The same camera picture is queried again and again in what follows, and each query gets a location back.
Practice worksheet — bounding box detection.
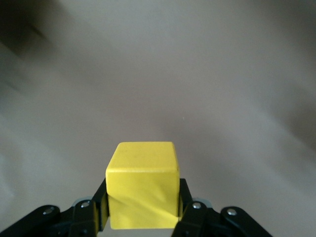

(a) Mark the yellow wooden block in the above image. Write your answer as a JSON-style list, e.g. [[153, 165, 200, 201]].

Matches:
[[105, 141, 180, 230]]

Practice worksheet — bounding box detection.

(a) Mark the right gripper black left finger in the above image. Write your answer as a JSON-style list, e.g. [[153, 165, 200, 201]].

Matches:
[[0, 176, 110, 237]]

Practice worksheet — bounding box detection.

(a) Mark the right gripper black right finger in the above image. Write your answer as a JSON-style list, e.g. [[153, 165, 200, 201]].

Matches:
[[172, 177, 276, 237]]

